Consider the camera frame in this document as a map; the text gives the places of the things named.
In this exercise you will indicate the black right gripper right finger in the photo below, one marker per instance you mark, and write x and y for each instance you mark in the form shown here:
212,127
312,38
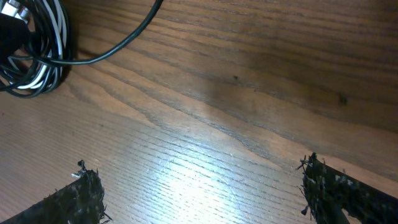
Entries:
329,193

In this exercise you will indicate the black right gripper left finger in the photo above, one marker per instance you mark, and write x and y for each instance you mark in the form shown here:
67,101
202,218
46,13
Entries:
80,202

